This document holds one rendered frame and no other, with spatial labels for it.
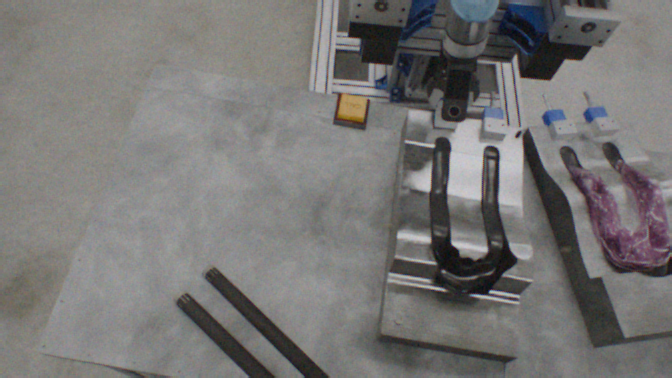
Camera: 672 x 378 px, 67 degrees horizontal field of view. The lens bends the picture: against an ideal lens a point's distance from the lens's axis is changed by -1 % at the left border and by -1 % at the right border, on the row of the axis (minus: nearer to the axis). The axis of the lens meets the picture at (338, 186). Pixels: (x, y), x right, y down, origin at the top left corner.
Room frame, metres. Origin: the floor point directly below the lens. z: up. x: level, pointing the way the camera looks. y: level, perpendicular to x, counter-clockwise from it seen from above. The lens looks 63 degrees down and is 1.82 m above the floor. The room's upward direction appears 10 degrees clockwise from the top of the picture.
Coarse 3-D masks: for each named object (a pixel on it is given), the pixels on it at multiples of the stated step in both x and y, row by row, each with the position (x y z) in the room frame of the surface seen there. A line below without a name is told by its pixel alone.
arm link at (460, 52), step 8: (440, 32) 0.67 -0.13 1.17; (448, 40) 0.65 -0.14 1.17; (448, 48) 0.65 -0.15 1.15; (456, 48) 0.64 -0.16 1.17; (464, 48) 0.63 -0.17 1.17; (472, 48) 0.64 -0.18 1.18; (480, 48) 0.65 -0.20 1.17; (456, 56) 0.64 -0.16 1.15; (464, 56) 0.64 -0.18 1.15; (472, 56) 0.64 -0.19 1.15
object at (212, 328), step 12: (180, 300) 0.21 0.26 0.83; (192, 300) 0.22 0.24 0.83; (192, 312) 0.19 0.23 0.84; (204, 312) 0.20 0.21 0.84; (204, 324) 0.18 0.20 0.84; (216, 324) 0.18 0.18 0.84; (216, 336) 0.16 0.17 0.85; (228, 336) 0.16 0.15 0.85; (228, 348) 0.14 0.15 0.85; (240, 348) 0.14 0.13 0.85; (240, 360) 0.12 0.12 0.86; (252, 360) 0.12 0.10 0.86; (252, 372) 0.10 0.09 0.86; (264, 372) 0.11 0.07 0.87
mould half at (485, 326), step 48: (432, 144) 0.62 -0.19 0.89; (480, 144) 0.64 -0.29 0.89; (480, 192) 0.53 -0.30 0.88; (480, 240) 0.40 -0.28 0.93; (528, 240) 0.42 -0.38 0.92; (384, 288) 0.30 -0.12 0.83; (432, 288) 0.31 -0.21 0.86; (384, 336) 0.21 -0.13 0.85; (432, 336) 0.22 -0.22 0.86; (480, 336) 0.23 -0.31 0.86
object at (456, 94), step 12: (456, 72) 0.64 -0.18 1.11; (468, 72) 0.64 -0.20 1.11; (456, 84) 0.62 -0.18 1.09; (468, 84) 0.62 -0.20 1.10; (444, 96) 0.61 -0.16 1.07; (456, 96) 0.61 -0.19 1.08; (468, 96) 0.61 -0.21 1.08; (444, 108) 0.59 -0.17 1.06; (456, 108) 0.59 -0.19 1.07; (444, 120) 0.57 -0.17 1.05; (456, 120) 0.57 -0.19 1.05
